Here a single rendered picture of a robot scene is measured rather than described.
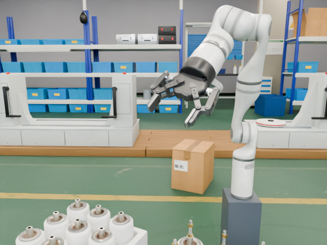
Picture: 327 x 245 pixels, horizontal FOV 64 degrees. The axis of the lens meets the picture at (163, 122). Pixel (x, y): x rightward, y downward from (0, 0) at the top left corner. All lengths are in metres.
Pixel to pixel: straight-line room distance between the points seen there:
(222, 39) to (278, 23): 6.57
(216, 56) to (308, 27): 5.27
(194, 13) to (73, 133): 6.98
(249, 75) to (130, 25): 8.21
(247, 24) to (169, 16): 8.39
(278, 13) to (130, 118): 5.29
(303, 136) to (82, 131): 2.19
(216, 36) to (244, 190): 0.74
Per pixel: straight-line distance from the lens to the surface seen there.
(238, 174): 1.18
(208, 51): 0.60
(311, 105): 3.07
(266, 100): 5.16
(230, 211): 1.21
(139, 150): 2.61
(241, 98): 1.06
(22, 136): 3.05
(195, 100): 0.54
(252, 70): 1.02
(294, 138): 2.89
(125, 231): 1.12
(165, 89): 0.57
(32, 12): 10.18
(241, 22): 0.69
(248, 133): 1.12
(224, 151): 2.63
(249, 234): 1.28
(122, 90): 2.66
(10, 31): 6.73
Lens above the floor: 0.85
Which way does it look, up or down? 11 degrees down
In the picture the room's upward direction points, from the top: straight up
